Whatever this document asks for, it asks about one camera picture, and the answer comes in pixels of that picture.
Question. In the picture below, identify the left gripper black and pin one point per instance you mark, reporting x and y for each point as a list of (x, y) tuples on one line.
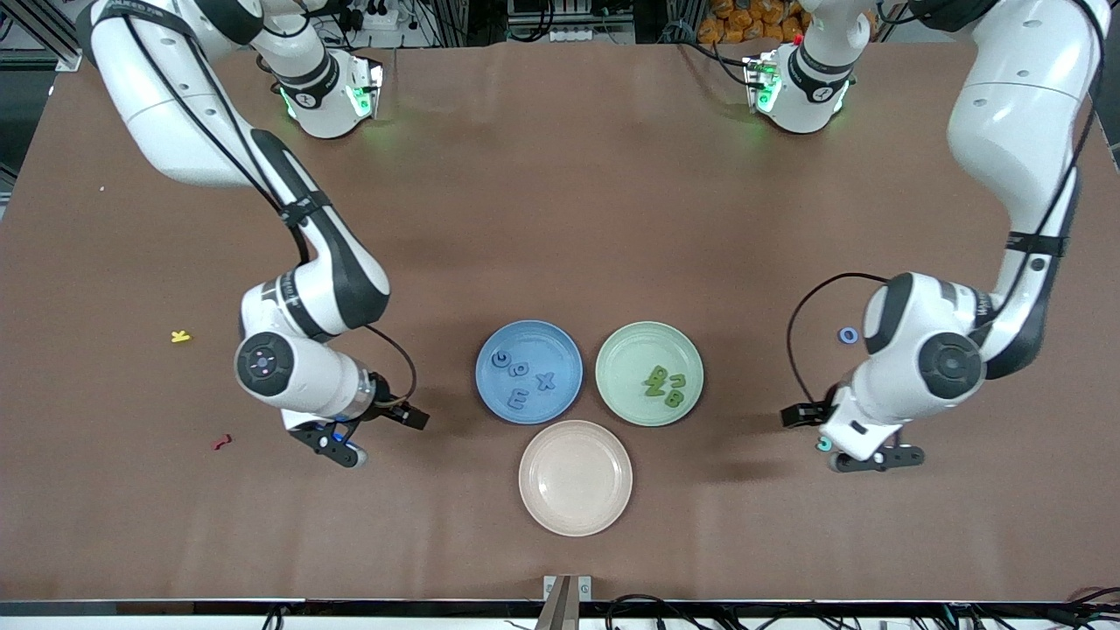
[(807, 414)]

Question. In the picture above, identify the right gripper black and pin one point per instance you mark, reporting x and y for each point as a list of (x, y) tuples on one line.
[(385, 405)]

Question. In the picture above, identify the blue foam letter G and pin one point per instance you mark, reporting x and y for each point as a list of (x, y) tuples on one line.
[(497, 360)]

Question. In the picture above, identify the blue foam letter E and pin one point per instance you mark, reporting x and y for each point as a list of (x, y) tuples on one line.
[(519, 402)]

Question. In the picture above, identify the green foam letter B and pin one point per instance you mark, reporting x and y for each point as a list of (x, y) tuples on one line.
[(674, 399)]

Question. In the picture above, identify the blue foam letter X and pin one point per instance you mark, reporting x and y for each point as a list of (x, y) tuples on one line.
[(546, 381)]

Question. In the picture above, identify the green foam letter N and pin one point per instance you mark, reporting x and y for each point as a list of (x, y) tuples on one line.
[(654, 387)]

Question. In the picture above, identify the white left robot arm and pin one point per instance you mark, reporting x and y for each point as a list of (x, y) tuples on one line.
[(1006, 105)]

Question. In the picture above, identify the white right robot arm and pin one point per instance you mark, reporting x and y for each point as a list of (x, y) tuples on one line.
[(332, 262)]

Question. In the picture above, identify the blue foam letter O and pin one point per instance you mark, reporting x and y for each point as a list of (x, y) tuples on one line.
[(841, 335)]

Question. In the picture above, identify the blue round plate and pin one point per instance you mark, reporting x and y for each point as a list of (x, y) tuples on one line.
[(551, 346)]

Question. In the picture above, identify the beige round plate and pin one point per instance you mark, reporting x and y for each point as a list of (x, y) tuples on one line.
[(575, 478)]

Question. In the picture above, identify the green round plate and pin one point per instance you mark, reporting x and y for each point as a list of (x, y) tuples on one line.
[(626, 350)]

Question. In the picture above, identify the red foam squiggle letter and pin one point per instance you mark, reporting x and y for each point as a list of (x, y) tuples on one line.
[(221, 442)]

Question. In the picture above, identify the brown table cover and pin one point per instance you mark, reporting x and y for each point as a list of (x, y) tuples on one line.
[(560, 219)]

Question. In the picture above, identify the white power strip black plugs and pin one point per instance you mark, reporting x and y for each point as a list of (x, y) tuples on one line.
[(376, 22)]

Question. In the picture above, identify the orange packaged items pile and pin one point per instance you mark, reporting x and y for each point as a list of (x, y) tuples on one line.
[(752, 17)]

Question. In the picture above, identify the black table edge rail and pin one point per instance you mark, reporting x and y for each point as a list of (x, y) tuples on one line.
[(394, 608)]

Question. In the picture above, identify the metal bracket with post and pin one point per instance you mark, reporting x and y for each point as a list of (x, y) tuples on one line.
[(567, 604)]

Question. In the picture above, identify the aluminium frame post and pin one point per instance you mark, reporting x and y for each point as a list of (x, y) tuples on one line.
[(68, 59)]

